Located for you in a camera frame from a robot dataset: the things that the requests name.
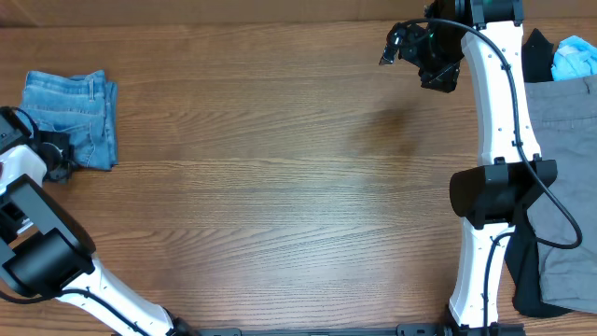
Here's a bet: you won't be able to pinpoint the light blue denim jeans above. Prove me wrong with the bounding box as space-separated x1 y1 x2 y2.
20 70 118 171

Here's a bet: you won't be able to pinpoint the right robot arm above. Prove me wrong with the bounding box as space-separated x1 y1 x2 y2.
380 1 557 335

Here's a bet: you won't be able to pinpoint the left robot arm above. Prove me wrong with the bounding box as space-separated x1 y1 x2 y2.
1 106 196 336

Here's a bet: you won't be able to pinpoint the light blue crumpled cloth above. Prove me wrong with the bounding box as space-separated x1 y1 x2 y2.
551 35 596 81

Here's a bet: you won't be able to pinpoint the grey shorts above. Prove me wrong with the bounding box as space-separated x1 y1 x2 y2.
526 76 596 314

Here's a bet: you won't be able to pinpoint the black garment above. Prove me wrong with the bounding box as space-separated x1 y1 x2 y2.
506 28 571 318

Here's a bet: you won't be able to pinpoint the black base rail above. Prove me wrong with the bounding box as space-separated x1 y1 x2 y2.
197 323 526 336

